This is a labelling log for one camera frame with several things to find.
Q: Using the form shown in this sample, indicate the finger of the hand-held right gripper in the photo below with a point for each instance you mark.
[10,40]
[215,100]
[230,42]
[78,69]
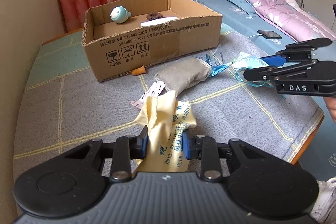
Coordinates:
[271,60]
[288,71]

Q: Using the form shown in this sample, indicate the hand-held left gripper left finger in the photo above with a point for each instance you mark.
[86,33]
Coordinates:
[144,144]

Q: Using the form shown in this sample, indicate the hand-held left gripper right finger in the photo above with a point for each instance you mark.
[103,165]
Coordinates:
[186,145]

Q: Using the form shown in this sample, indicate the blue floral sachet bag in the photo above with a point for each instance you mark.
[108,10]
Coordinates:
[249,62]

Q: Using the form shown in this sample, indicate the yellow printed cloth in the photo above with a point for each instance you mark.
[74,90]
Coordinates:
[162,119]

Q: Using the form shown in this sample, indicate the grey sachet bag with tassel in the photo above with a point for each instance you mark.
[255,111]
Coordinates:
[183,75]

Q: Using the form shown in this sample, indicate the brown cardboard box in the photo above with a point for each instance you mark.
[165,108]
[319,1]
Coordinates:
[157,48]

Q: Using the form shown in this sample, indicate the white strip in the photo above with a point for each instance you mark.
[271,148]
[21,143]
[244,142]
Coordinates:
[155,22]

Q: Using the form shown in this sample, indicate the brown hair scrunchie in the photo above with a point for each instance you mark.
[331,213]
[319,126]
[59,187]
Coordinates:
[154,17]

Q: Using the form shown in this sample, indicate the blue and white doll toy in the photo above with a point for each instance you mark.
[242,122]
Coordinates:
[119,15]

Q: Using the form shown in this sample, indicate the person's right forearm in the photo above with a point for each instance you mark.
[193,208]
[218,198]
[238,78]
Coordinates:
[332,108]

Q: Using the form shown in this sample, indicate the cream soft item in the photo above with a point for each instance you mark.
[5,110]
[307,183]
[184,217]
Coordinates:
[291,0]

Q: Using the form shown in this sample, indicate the black smartphone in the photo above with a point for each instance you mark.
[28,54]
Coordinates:
[269,34]

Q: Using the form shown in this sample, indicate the pink paper slip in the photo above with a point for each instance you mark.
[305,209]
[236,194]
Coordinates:
[136,104]

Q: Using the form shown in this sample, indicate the pink floral quilt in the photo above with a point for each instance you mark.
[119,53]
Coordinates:
[283,16]

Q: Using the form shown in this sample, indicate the wooden table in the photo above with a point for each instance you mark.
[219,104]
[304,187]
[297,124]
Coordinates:
[309,140]

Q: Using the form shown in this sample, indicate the blue floral bed sheet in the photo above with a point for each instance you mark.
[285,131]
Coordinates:
[231,23]

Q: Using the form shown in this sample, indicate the white printed paper tag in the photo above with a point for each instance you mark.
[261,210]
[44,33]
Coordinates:
[156,88]

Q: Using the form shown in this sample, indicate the small orange cone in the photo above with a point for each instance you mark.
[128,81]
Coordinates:
[139,71]

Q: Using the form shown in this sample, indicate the grey checked table mat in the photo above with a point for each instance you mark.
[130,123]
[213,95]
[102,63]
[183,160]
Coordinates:
[78,108]

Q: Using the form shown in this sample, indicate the white shoe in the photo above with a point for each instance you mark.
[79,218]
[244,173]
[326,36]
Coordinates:
[325,200]

